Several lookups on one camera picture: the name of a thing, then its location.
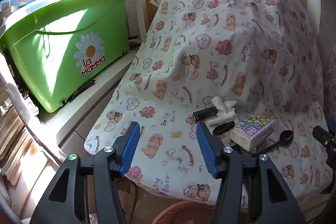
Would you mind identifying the black plastic spoon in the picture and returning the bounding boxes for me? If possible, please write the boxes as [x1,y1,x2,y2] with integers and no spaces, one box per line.
[252,130,294,157]

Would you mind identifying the tissue pack purple plaid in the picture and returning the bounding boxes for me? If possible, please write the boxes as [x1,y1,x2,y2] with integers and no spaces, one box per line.
[230,113,277,152]

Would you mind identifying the pink plastic trash basket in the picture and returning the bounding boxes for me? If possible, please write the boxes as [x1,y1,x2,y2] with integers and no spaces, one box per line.
[152,201,215,224]

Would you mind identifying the printed cloth at right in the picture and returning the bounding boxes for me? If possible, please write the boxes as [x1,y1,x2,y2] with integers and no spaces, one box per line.
[323,47,336,121]

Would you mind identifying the black cylinder battery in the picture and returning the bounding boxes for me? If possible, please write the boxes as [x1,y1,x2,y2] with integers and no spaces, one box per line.
[193,106,218,122]

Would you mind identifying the teddy bear print sheet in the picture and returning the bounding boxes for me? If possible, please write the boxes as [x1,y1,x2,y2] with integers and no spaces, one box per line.
[84,0,333,204]

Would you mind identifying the green plastic storage box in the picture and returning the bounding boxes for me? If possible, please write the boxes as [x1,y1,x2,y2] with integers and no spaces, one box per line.
[1,0,129,113]

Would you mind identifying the books on shelf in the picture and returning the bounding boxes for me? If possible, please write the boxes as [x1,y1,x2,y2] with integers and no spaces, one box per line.
[0,0,36,12]

